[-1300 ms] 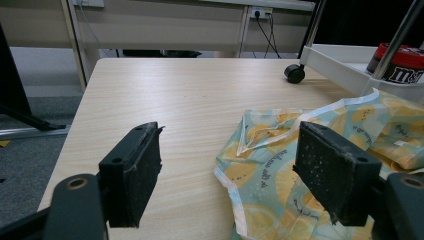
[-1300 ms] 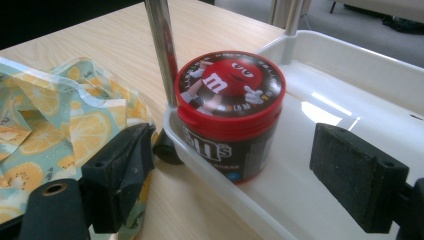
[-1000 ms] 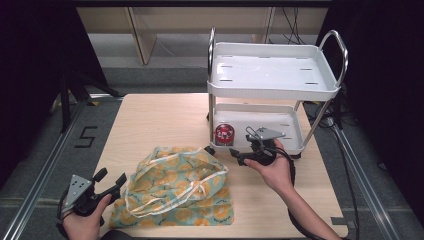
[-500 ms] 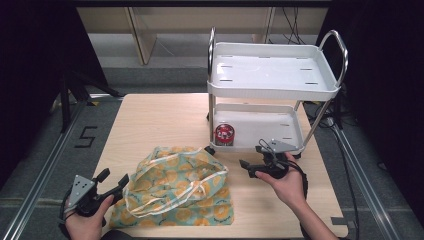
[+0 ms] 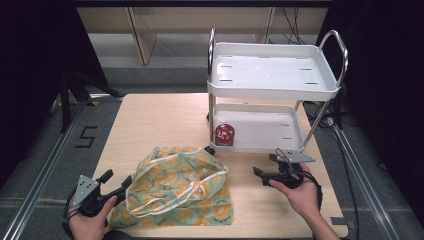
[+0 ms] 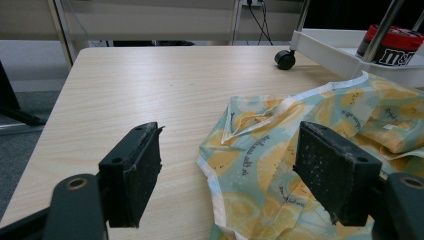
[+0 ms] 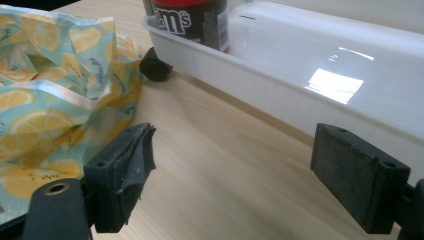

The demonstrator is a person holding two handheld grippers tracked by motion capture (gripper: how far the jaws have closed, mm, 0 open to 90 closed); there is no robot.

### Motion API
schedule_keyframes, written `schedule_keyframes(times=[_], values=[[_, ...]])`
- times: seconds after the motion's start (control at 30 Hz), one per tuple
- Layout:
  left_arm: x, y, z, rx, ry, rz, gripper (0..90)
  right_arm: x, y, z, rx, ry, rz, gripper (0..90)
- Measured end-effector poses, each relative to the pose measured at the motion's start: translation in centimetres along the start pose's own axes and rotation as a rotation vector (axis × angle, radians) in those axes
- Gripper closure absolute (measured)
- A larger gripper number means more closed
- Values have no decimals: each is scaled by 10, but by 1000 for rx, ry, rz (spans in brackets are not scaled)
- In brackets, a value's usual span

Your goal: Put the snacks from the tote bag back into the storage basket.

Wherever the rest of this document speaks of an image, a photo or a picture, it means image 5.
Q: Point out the person's right hand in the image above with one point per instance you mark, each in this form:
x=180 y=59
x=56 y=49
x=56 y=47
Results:
x=305 y=198

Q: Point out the white two-tier cart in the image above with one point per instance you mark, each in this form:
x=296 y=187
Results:
x=266 y=71

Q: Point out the red round can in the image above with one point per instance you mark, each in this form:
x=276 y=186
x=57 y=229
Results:
x=224 y=133

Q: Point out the person's left hand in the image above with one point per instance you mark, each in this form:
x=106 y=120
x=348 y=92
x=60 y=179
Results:
x=88 y=228

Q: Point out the metal floor rail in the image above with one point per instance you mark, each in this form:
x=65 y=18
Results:
x=363 y=180
x=36 y=186

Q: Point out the grey tape piece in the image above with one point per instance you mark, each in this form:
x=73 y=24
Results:
x=338 y=220

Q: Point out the black metal stand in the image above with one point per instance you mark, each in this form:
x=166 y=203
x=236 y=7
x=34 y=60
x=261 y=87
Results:
x=65 y=100

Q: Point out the black curtain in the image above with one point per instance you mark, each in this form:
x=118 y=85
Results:
x=30 y=66
x=386 y=83

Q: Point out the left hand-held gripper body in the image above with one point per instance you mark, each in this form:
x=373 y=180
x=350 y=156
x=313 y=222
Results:
x=83 y=193

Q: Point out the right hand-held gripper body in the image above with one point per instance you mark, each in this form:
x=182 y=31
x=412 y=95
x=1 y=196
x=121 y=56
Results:
x=290 y=176

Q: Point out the beige wooden cabinet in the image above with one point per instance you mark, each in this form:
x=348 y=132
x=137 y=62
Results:
x=143 y=36

